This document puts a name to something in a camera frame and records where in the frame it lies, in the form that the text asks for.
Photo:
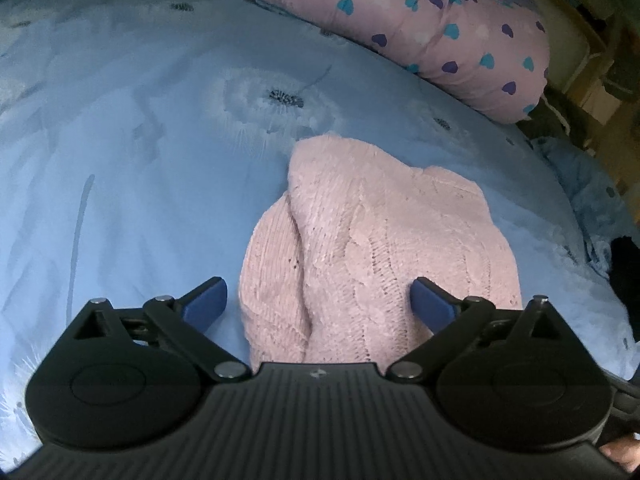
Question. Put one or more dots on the black cloth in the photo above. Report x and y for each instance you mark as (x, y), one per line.
(627, 285)

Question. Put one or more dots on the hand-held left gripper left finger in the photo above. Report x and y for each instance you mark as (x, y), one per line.
(207, 302)

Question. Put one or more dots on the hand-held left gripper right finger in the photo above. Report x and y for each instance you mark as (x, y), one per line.
(432, 304)

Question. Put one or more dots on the wooden bed frame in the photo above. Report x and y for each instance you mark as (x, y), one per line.
(595, 50)

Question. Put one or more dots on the blue pillow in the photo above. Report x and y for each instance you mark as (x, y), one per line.
(585, 195)

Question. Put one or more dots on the pink heart print pillow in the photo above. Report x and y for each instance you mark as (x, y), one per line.
(415, 25)

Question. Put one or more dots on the blue dandelion print bed sheet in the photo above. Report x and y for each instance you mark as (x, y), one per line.
(140, 150)

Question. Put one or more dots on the pink knitted cardigan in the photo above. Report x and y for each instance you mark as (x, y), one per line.
(375, 240)

